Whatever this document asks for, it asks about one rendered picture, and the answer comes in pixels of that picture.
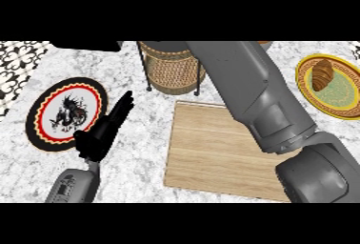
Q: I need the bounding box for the black white patterned cloth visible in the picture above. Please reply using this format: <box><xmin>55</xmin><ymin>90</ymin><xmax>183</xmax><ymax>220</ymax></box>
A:
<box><xmin>0</xmin><ymin>41</ymin><xmax>52</xmax><ymax>120</ymax></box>

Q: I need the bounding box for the pale wooden tray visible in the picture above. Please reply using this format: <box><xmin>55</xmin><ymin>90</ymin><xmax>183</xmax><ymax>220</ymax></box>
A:
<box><xmin>163</xmin><ymin>100</ymin><xmax>301</xmax><ymax>203</ymax></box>

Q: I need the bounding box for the brown croissant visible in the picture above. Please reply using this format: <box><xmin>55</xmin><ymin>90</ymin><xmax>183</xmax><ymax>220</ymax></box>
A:
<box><xmin>312</xmin><ymin>59</ymin><xmax>337</xmax><ymax>92</ymax></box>

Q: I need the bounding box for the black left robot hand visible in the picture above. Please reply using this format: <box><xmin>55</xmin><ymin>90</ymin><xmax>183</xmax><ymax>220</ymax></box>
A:
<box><xmin>74</xmin><ymin>90</ymin><xmax>136</xmax><ymax>163</ymax></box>

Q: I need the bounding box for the black dragon print plate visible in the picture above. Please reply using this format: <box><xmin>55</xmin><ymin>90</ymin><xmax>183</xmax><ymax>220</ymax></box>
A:
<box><xmin>24</xmin><ymin>76</ymin><xmax>110</xmax><ymax>153</ymax></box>

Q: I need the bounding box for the black flat appliance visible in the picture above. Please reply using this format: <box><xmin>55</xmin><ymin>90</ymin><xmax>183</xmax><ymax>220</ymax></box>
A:
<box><xmin>49</xmin><ymin>41</ymin><xmax>124</xmax><ymax>53</ymax></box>

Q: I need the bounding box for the yellow rimmed green plate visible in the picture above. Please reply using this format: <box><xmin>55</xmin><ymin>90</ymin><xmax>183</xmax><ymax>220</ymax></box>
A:
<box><xmin>294</xmin><ymin>53</ymin><xmax>360</xmax><ymax>121</ymax></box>

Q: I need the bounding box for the wicker tiered basket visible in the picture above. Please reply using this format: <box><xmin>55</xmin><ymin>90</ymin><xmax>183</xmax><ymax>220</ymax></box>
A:
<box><xmin>135</xmin><ymin>41</ymin><xmax>209</xmax><ymax>96</ymax></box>

